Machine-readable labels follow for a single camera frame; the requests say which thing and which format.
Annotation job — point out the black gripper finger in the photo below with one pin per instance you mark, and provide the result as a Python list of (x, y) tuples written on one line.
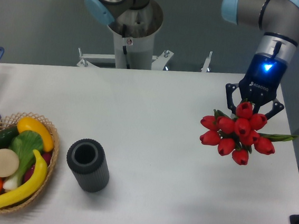
[(277, 107), (230, 89)]

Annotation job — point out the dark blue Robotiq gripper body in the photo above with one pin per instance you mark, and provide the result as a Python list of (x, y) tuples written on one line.
[(261, 80)]

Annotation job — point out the red tulip bouquet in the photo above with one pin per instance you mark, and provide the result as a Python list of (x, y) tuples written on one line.
[(238, 135)]

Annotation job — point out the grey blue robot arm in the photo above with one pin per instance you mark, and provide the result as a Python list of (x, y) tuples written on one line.
[(279, 19)]

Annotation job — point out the dark grey ribbed vase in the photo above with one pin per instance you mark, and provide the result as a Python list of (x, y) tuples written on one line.
[(87, 161)]

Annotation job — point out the dark red radish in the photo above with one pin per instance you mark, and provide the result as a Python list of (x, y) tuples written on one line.
[(46, 156)]

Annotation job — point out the yellow banana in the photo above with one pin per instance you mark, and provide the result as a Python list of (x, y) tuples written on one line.
[(29, 187)]

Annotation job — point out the yellow squash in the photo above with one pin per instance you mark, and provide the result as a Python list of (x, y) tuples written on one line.
[(31, 124)]

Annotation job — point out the green bok choy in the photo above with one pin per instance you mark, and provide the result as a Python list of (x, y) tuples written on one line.
[(23, 145)]

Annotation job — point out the woven wicker basket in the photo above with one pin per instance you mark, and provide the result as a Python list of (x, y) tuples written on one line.
[(12, 120)]

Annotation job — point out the beige round slice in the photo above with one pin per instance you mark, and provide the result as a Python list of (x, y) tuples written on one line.
[(9, 162)]

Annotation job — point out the white metal base frame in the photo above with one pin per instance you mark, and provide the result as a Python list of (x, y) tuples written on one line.
[(158, 62)]

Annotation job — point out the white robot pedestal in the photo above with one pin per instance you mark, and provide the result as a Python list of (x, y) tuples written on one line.
[(134, 34)]

